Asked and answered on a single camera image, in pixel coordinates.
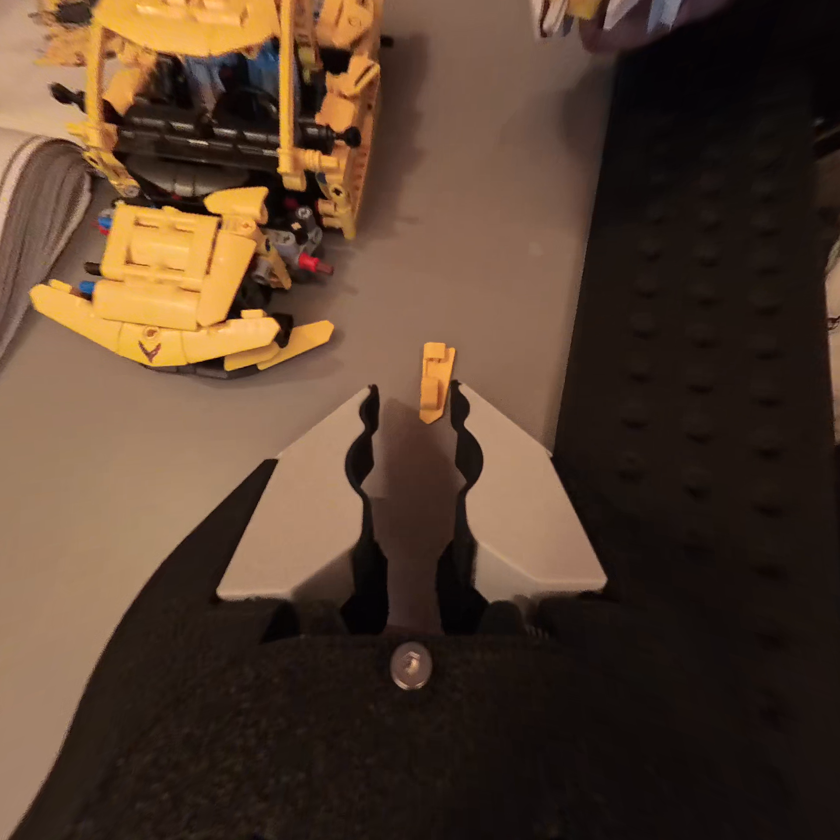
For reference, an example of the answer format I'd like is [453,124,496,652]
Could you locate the white shirt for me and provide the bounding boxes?
[823,239,840,447]

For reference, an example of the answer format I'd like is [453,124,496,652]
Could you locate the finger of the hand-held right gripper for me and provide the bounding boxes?
[530,0,575,39]
[604,0,686,34]

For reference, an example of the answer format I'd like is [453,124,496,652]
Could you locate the person's right hand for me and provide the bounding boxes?
[579,16,729,55]

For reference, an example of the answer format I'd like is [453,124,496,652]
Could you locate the toy car instruction booklet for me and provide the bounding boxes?
[0,0,94,361]

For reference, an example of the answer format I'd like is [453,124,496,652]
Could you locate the long yellow toy piece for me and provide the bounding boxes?
[419,341,457,425]

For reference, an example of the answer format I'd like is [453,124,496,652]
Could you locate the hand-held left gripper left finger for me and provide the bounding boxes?
[217,384,391,635]

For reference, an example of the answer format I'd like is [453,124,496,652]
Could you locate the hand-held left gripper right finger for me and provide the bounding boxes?
[436,381,608,635]

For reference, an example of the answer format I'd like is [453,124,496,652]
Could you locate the perforated panel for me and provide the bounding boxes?
[553,39,840,840]

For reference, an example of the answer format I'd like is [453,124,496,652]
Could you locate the grey desk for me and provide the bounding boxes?
[0,0,618,821]

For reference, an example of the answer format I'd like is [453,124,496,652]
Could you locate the yellow toy brick car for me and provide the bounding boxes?
[29,0,395,380]

